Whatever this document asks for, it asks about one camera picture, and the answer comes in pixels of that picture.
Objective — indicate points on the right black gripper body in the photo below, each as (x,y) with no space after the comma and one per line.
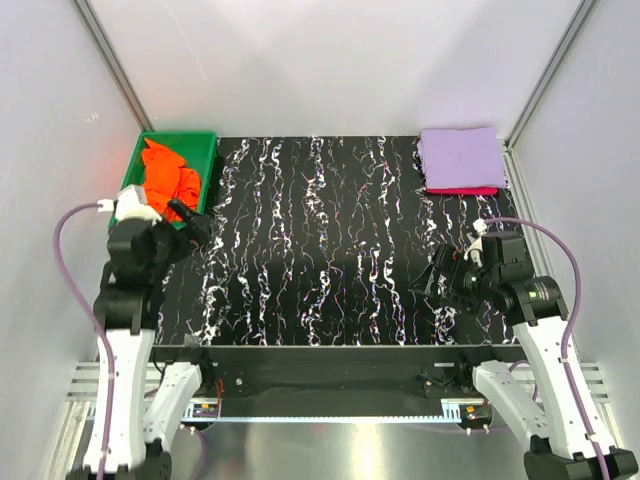
(464,284)

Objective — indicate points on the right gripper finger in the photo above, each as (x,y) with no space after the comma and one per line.
(427,283)
(444,259)

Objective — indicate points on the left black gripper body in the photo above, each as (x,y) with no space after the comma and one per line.
(174,243)

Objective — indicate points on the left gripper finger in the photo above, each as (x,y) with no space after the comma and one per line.
(180,213)
(198,231)

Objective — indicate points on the orange t shirt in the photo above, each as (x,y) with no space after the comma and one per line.
(167,177)

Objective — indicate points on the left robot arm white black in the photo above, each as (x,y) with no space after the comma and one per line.
(133,431)

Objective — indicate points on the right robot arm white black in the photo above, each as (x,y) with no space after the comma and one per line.
(563,436)

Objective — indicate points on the folded pink t shirt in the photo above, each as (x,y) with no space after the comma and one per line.
(473,191)

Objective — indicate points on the green plastic bin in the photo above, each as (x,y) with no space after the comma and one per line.
(197,148)

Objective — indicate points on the folded purple t shirt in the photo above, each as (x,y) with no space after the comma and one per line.
(462,158)

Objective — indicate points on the right small circuit board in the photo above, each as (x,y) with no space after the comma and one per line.
(477,412)

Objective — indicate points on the small circuit board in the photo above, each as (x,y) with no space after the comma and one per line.
(477,412)
(205,410)

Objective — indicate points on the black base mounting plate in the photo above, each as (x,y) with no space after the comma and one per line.
(330,368)

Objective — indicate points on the left small circuit board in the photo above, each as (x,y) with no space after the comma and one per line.
(205,410)

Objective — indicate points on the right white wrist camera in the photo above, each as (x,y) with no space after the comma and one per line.
(474,252)

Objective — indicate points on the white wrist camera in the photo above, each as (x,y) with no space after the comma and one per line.
(474,252)
(130,203)

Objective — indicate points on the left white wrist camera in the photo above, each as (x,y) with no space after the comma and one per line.
(130,203)

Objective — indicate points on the aluminium frame rail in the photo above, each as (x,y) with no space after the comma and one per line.
(430,405)

